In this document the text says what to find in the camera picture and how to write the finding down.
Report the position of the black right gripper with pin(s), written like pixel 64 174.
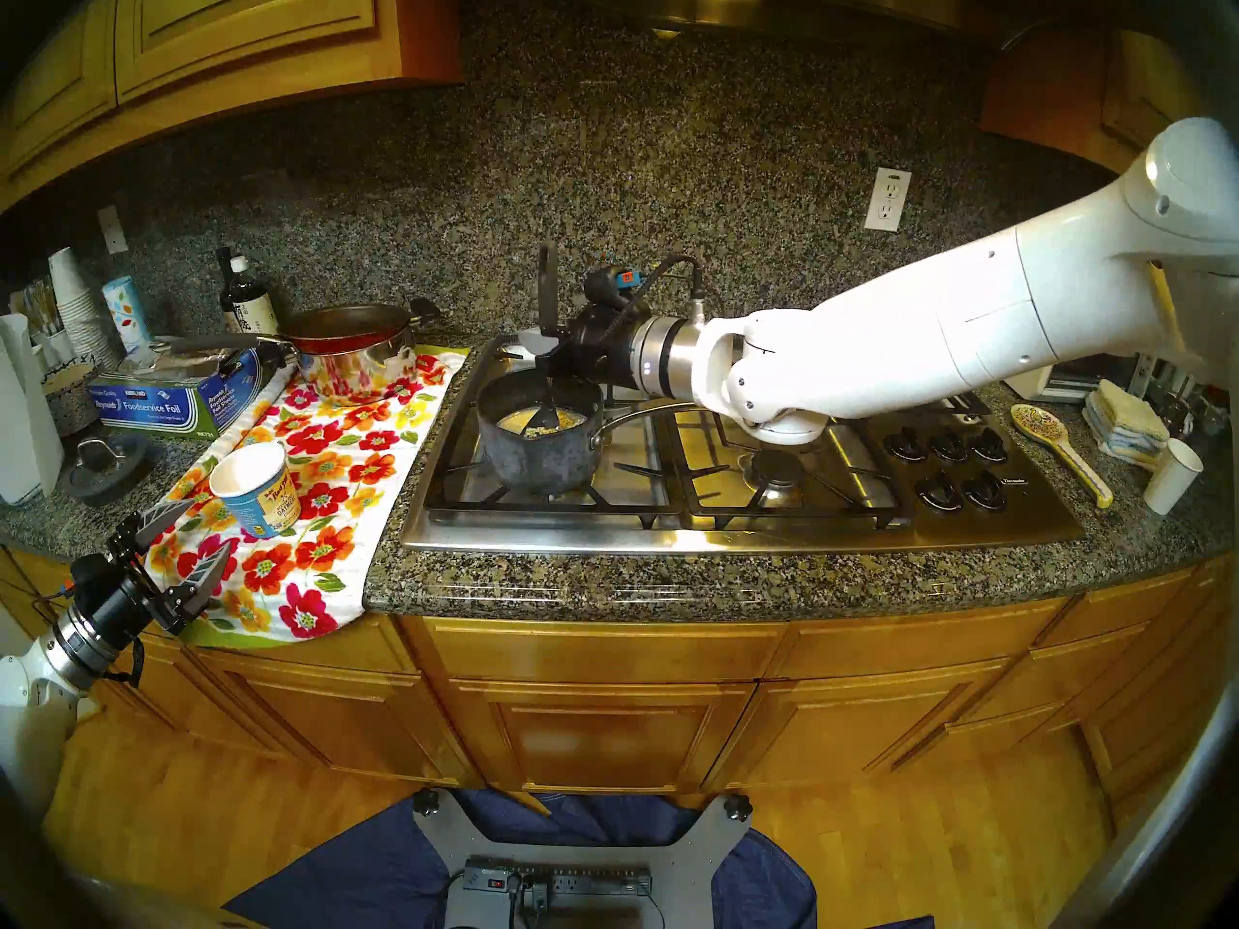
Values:
pixel 605 346

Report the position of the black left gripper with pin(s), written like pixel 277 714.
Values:
pixel 131 598

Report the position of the black cooking spoon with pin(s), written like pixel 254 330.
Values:
pixel 548 298

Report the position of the blue oatmeal paper cup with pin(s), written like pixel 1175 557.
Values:
pixel 256 496

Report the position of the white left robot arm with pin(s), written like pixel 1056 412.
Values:
pixel 34 724

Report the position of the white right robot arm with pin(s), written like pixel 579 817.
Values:
pixel 968 327

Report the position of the patterned ceramic spoon rest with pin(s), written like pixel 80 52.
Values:
pixel 1041 424

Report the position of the black round lid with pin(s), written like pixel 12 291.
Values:
pixel 106 477

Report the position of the dark speckled saucepan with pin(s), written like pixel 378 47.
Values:
pixel 537 463

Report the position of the floral kitchen towel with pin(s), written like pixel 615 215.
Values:
pixel 319 550

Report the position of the blue foil sheet box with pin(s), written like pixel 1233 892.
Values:
pixel 155 406

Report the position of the patterned round basket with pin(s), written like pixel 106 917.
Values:
pixel 70 404

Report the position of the steel pan red inside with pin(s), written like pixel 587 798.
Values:
pixel 353 371

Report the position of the white paper towel roll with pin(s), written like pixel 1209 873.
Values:
pixel 24 424

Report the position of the white utensil holder cup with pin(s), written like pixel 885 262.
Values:
pixel 56 346

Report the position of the leaf print paper cup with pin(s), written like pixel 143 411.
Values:
pixel 126 313

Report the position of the dark bottle white cap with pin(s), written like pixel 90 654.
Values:
pixel 254 310

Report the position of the slim black bottle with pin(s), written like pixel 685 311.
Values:
pixel 225 279

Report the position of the bundle of wooden utensils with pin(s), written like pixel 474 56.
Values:
pixel 44 308

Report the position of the stack of white cups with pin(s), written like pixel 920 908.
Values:
pixel 73 293

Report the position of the dark blue cloth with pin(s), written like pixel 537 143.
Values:
pixel 368 869

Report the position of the black stove knob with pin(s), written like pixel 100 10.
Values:
pixel 949 445
pixel 939 494
pixel 905 443
pixel 985 492
pixel 989 443

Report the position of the stainless gas stovetop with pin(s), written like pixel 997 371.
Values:
pixel 871 535

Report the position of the wooden base cabinets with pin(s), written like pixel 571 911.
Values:
pixel 600 734

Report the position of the white toaster oven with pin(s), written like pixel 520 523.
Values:
pixel 1074 385

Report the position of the folded dish cloth stack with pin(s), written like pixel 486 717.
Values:
pixel 1128 424

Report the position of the plain white paper cup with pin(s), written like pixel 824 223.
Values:
pixel 1169 482

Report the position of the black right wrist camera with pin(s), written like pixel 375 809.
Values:
pixel 605 286

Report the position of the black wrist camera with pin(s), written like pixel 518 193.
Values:
pixel 605 286
pixel 92 577

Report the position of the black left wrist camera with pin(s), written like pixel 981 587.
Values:
pixel 92 577

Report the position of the white wall switch plate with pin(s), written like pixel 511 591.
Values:
pixel 112 230

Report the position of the white wall outlet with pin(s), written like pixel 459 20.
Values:
pixel 888 199

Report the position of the wooden wall cabinet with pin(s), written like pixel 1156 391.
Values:
pixel 242 27
pixel 1084 95

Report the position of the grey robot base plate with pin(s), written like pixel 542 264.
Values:
pixel 697 859

